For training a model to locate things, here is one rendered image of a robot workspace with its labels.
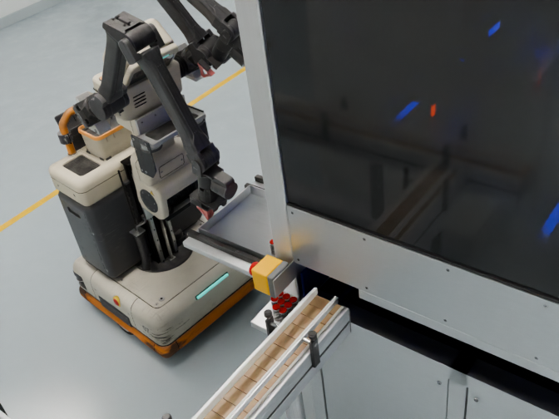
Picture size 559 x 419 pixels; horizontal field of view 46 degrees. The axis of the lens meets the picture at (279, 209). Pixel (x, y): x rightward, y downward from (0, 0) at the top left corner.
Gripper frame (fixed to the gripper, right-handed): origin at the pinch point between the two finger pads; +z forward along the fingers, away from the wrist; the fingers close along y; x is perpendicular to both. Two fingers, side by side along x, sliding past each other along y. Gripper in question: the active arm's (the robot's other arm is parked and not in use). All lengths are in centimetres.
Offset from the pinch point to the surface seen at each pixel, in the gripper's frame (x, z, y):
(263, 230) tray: 5.7, -0.2, 17.1
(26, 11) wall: 240, 171, -454
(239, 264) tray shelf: -10.1, -0.6, 20.4
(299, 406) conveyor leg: -33, 8, 59
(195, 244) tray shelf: -9.7, 2.7, 2.6
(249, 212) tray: 11.0, 1.6, 7.4
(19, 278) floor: -6, 117, -129
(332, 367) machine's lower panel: -13, 17, 56
